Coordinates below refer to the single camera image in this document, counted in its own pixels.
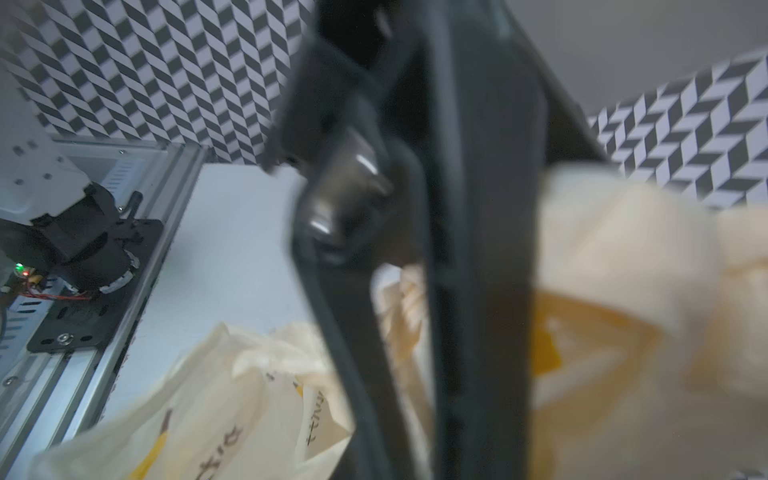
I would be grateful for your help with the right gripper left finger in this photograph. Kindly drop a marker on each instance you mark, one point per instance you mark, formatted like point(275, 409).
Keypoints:
point(353, 120)

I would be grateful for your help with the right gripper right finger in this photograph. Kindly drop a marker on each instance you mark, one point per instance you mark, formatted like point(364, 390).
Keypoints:
point(499, 116)

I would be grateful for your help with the banana print plastic bag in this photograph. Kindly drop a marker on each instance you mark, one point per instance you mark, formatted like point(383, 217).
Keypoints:
point(649, 358)

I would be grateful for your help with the small green circuit board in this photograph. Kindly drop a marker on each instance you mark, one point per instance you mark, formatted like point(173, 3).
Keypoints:
point(27, 280)

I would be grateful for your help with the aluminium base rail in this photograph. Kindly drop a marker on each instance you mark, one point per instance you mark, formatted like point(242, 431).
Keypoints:
point(49, 397)

